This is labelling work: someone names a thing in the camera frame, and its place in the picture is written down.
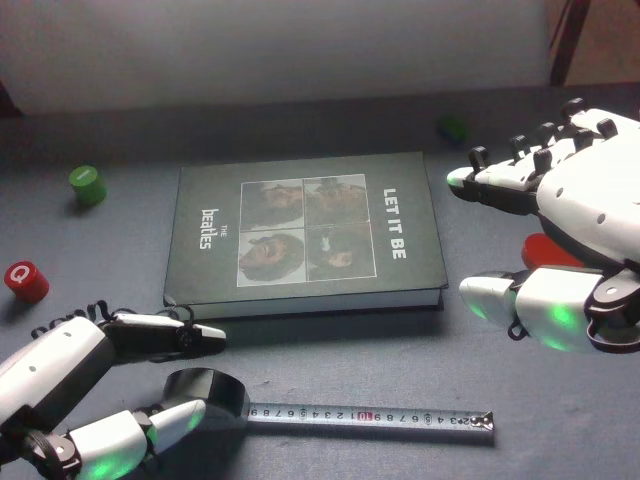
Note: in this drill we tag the green cylinder block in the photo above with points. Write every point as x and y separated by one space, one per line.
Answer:
87 182

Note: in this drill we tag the grey table cloth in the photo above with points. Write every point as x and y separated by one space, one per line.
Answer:
350 360

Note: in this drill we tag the brown wooden furniture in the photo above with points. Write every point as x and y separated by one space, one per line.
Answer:
570 40

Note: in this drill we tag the grey tape measure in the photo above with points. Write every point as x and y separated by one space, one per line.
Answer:
350 415

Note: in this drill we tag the red cylinder block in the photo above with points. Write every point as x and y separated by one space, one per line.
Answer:
25 280

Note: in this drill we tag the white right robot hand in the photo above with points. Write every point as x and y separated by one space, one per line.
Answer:
585 200

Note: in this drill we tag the black hardcover book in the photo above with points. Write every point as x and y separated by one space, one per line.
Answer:
400 280

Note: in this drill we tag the green and blue toy block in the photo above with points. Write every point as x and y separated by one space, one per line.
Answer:
452 130

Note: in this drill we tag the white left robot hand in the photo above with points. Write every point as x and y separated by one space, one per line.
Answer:
50 365

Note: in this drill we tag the red heart block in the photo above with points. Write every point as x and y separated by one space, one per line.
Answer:
540 250

